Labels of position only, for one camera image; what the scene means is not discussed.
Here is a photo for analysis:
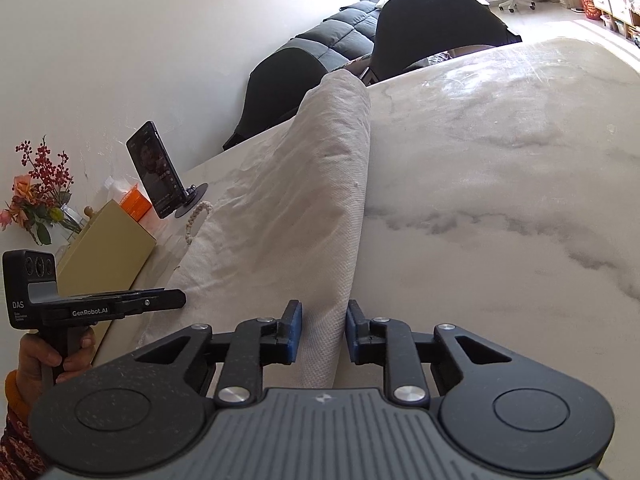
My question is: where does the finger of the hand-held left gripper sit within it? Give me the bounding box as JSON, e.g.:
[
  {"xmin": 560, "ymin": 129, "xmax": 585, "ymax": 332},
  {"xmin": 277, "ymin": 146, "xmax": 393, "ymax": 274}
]
[{"xmin": 119, "ymin": 287, "xmax": 187, "ymax": 324}]

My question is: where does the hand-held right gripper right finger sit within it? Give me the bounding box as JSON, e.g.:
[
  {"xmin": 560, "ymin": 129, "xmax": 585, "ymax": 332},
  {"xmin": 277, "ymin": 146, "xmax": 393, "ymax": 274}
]
[{"xmin": 346, "ymin": 299, "xmax": 515, "ymax": 406}]

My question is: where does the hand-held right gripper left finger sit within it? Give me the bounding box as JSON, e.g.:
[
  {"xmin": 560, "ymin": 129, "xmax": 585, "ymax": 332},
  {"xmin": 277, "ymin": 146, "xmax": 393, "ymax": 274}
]
[{"xmin": 132, "ymin": 299, "xmax": 305, "ymax": 407}]

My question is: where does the beige braided rope bracelet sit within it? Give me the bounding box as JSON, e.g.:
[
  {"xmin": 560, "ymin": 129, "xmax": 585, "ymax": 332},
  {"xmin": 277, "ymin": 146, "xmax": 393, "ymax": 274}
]
[{"xmin": 184, "ymin": 200, "xmax": 215, "ymax": 246}]

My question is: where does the white shopping bag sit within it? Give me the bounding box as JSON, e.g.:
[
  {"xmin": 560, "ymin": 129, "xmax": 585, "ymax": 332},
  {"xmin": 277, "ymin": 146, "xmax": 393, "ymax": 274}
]
[{"xmin": 137, "ymin": 67, "xmax": 373, "ymax": 391}]

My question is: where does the person's left forearm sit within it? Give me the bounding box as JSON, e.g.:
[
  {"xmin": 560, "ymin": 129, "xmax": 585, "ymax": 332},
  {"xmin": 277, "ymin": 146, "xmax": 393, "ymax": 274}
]
[{"xmin": 0, "ymin": 369, "xmax": 48, "ymax": 480}]

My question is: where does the person's left hand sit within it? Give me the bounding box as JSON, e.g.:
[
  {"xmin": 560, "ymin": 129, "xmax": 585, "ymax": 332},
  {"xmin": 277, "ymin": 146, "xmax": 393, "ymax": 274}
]
[{"xmin": 17, "ymin": 327, "xmax": 97, "ymax": 386}]

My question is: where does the yellow cardboard box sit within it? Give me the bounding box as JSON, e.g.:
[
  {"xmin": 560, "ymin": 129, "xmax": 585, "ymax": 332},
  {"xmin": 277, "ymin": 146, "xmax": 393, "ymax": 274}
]
[{"xmin": 56, "ymin": 199, "xmax": 158, "ymax": 356}]

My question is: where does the glass vase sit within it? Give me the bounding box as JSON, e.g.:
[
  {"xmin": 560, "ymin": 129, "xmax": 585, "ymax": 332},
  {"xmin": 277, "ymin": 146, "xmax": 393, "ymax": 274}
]
[{"xmin": 52, "ymin": 205, "xmax": 83, "ymax": 246}]

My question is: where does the flower bouquet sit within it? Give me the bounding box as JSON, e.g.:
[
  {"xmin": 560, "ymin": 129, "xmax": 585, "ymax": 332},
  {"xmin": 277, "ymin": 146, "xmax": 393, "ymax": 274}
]
[{"xmin": 0, "ymin": 135, "xmax": 73, "ymax": 246}]

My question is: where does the orange tissue box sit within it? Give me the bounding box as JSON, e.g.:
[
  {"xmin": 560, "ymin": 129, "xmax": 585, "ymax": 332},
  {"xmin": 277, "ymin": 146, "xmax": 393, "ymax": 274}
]
[{"xmin": 102, "ymin": 176, "xmax": 153, "ymax": 222}]

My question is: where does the black smartphone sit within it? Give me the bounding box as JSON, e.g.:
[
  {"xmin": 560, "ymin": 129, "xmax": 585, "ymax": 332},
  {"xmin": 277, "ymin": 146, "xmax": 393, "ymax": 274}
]
[{"xmin": 125, "ymin": 121, "xmax": 182, "ymax": 220}]

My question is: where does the black dining chair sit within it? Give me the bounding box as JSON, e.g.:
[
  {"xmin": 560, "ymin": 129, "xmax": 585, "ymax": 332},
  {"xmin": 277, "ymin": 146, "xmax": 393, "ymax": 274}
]
[
  {"xmin": 360, "ymin": 0, "xmax": 523, "ymax": 83},
  {"xmin": 222, "ymin": 47, "xmax": 331, "ymax": 151}
]

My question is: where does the dark grey sofa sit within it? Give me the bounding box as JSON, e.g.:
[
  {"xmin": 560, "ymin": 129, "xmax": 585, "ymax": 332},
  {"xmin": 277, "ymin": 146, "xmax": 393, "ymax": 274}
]
[{"xmin": 290, "ymin": 0, "xmax": 386, "ymax": 73}]

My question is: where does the low wooden drawer cabinet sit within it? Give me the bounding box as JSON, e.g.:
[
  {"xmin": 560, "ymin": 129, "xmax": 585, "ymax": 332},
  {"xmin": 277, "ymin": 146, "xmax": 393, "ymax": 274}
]
[{"xmin": 600, "ymin": 0, "xmax": 640, "ymax": 48}]

